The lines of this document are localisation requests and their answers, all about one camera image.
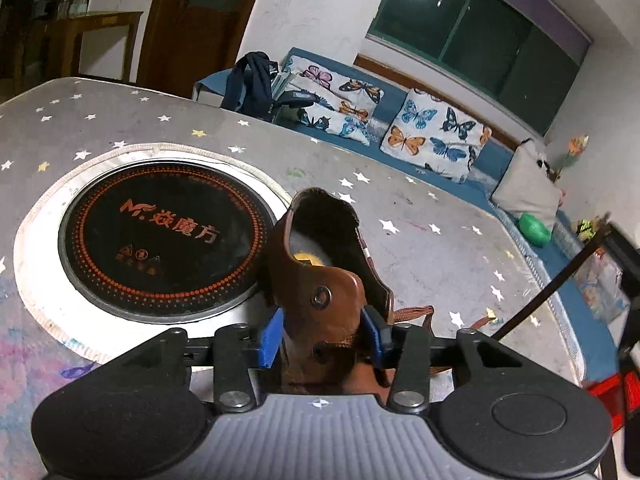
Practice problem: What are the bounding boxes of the dark wooden shelf cabinet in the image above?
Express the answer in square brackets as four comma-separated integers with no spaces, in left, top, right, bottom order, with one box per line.
[0,0,101,81]

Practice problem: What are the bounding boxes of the square butterfly-print pillow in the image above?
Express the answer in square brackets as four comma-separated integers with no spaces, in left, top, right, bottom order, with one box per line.
[380,87,493,184]

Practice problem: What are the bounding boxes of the plain grey pillow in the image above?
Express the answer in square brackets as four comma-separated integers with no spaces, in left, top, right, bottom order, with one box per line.
[491,139,563,233]

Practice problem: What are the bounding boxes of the green ball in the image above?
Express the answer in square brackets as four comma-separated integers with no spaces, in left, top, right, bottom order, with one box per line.
[518,212,552,247]

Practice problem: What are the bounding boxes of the round black induction cooktop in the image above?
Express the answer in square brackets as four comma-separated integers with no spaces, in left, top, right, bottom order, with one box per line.
[57,162,278,318]

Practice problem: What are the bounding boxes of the blue corner sofa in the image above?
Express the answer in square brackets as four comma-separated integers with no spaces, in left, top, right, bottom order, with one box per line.
[192,47,621,391]

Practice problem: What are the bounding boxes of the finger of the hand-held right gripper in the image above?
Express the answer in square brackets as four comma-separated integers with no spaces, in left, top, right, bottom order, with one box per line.
[602,223,640,281]

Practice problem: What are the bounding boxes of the brown leather shoe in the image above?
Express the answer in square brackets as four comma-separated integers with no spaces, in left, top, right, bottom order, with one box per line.
[265,187,453,402]

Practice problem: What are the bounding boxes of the red plastic stool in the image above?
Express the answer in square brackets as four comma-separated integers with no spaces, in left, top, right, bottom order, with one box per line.
[587,370,626,431]

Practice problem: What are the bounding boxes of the dark grey bag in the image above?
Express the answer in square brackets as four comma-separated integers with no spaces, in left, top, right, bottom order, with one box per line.
[272,87,323,112]

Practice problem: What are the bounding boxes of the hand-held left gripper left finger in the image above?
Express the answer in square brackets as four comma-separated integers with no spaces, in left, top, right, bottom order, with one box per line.
[117,308,284,413]

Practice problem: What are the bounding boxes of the clear plastic storage box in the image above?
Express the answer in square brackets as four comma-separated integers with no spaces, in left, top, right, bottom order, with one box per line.
[575,250,631,323]

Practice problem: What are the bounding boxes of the teddy bear in yellow vest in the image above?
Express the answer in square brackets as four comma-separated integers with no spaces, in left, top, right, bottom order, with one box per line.
[575,217,601,242]

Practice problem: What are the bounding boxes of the wooden side table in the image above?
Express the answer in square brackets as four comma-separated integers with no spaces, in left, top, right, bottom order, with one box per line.
[32,11,145,83]

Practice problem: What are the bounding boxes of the brown wooden door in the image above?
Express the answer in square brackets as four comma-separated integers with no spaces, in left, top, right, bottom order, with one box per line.
[135,0,273,98]

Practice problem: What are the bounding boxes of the dark blue backpack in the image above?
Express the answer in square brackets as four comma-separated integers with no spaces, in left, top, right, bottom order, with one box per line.
[220,51,281,123]

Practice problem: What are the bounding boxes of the brown shoelace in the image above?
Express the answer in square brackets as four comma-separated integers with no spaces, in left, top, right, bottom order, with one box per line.
[345,212,613,376]

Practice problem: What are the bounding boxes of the stack of books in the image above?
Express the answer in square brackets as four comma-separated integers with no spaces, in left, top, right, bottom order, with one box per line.
[272,67,296,93]

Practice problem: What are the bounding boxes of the grey star-print table cover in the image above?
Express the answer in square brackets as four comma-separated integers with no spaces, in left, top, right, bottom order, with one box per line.
[0,77,621,480]

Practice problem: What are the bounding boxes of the green-framed window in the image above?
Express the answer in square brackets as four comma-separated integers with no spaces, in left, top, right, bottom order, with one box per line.
[367,0,593,136]

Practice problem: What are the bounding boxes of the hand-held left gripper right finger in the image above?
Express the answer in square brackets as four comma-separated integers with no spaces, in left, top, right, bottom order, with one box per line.
[360,305,526,411]

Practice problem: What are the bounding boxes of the long butterfly-print pillow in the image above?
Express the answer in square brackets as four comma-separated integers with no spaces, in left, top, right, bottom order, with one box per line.
[280,55,386,146]

